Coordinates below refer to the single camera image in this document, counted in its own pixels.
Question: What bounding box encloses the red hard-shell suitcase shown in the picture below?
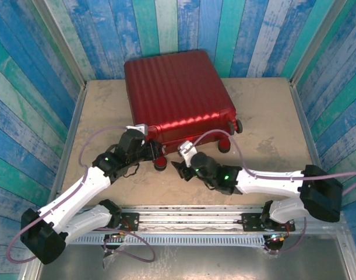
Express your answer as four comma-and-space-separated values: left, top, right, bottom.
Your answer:
124, 50, 244, 172

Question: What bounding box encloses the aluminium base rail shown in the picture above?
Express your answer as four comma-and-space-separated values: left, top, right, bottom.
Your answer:
78, 204, 327, 234

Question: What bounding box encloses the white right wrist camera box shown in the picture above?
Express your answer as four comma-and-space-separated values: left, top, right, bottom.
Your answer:
177, 140, 198, 160

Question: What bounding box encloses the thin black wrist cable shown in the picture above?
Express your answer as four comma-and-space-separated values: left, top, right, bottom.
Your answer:
119, 163, 141, 179

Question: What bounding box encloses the aluminium frame post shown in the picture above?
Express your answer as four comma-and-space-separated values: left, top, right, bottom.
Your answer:
31, 0, 88, 88
290, 0, 349, 86

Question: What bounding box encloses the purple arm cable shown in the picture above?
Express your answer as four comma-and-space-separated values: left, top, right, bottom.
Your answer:
191, 129, 356, 199
5, 125, 132, 265

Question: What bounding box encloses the small circuit board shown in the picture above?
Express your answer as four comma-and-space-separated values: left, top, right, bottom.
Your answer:
265, 232, 288, 245
104, 232, 129, 245

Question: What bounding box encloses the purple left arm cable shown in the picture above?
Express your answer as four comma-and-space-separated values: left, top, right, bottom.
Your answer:
5, 125, 132, 265

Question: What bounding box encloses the white slotted cable duct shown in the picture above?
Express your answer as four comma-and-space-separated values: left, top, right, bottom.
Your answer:
69, 234, 267, 248

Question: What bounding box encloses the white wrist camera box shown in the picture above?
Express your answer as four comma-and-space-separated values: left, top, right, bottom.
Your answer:
177, 140, 198, 160
126, 124, 150, 137

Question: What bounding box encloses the metal sheet tray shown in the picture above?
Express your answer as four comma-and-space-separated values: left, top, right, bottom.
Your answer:
19, 243, 356, 280

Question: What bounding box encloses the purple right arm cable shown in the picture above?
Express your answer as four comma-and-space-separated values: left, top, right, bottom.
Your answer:
191, 129, 356, 199

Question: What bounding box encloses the aluminium table edge rail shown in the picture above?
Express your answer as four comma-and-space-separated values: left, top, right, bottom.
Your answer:
54, 86, 89, 205
290, 83, 327, 205

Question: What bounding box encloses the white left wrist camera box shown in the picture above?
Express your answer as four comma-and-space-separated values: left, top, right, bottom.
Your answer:
126, 124, 150, 137

